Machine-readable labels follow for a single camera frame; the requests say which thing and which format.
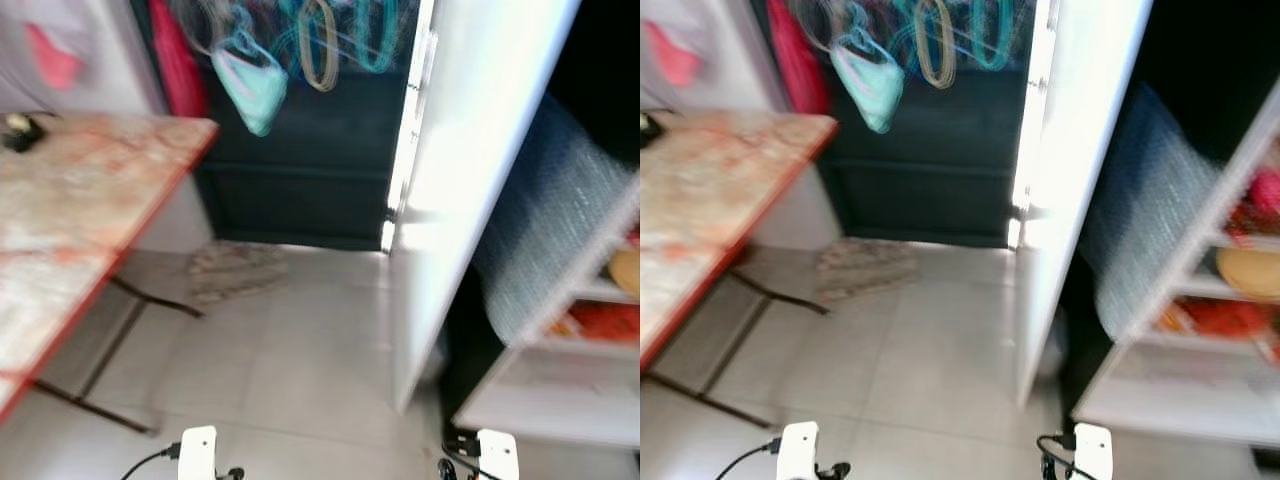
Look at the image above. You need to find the white fridge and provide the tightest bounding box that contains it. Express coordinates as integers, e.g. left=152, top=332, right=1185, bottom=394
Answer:
left=1060, top=80, right=1280, bottom=448
left=445, top=95, right=641, bottom=448

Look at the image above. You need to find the beige woven floor rug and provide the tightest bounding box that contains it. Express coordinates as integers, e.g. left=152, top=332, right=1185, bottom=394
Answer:
left=815, top=238, right=919, bottom=301
left=188, top=240, right=291, bottom=304

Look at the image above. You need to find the red food bag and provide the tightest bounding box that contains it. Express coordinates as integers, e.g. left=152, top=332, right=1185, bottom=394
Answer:
left=560, top=300, right=641, bottom=346
left=1160, top=298, right=1278, bottom=343

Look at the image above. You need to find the marble pattern folding table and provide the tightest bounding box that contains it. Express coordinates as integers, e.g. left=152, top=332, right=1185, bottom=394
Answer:
left=640, top=110, right=839, bottom=429
left=0, top=112, right=221, bottom=436

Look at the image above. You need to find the dark green door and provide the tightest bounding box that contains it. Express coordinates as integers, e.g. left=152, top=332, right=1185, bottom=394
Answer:
left=190, top=0, right=421, bottom=251
left=815, top=0, right=1041, bottom=248

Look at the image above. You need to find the blue grey patterned cloth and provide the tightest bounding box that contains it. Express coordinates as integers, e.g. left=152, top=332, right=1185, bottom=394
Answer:
left=472, top=95, right=636, bottom=346
left=1078, top=85, right=1239, bottom=341

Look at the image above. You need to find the teal hanging bag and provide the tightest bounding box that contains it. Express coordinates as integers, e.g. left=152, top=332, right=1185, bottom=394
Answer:
left=210, top=30, right=289, bottom=138
left=830, top=28, right=906, bottom=134

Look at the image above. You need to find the red hanging bag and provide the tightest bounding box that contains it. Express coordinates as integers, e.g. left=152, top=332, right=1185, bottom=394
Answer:
left=150, top=0, right=209, bottom=119
left=765, top=0, right=831, bottom=116

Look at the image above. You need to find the pale grey hanging garment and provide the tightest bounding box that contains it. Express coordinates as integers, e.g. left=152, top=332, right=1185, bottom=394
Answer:
left=0, top=0, right=167, bottom=116
left=640, top=0, right=786, bottom=113

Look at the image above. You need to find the pink cloth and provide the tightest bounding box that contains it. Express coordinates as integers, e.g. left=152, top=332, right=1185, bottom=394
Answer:
left=25, top=22, right=86, bottom=91
left=645, top=20, right=704, bottom=88

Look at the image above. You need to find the red food packet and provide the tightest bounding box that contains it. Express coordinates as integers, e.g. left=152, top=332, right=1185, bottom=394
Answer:
left=1240, top=170, right=1280, bottom=237

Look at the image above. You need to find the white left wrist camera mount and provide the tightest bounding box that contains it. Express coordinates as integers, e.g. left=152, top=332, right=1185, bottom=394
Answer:
left=776, top=421, right=821, bottom=480
left=177, top=426, right=219, bottom=480

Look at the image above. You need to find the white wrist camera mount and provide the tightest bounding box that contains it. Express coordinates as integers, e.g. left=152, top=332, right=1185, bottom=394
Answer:
left=1072, top=423, right=1115, bottom=480
left=475, top=428, right=521, bottom=480
left=776, top=421, right=821, bottom=480
left=177, top=426, right=219, bottom=480

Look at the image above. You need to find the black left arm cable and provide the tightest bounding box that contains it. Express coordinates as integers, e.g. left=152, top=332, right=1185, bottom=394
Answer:
left=122, top=445, right=183, bottom=480
left=722, top=438, right=783, bottom=480

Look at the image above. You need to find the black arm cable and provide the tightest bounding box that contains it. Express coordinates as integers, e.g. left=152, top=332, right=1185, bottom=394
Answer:
left=122, top=445, right=183, bottom=480
left=438, top=428, right=483, bottom=480
left=722, top=438, right=783, bottom=480
left=1036, top=432, right=1079, bottom=480

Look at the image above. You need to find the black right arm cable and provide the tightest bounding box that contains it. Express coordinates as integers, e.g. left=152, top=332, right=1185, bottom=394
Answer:
left=438, top=428, right=483, bottom=480
left=1036, top=432, right=1079, bottom=480

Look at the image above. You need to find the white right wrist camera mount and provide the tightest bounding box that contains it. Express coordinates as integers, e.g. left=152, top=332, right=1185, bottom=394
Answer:
left=1072, top=423, right=1115, bottom=480
left=475, top=428, right=521, bottom=480

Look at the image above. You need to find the yellow hanging ring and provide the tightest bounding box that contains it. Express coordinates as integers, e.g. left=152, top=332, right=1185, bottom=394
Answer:
left=298, top=0, right=341, bottom=93
left=915, top=0, right=958, bottom=89

